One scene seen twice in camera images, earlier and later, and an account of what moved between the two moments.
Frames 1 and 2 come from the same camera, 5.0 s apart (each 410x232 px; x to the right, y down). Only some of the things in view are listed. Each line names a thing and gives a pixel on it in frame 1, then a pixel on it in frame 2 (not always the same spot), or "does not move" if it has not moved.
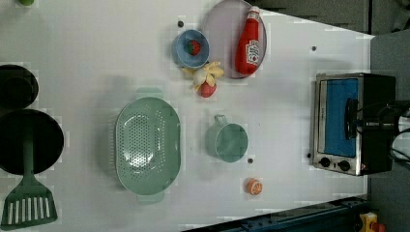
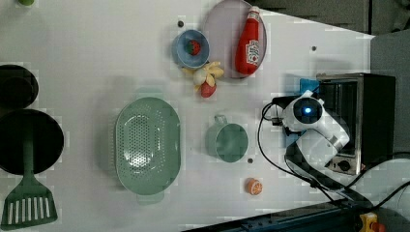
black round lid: [18, 88] does not move
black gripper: [386, 120] -> [281, 101]
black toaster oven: [338, 144] does not move
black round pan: [19, 125] does not move
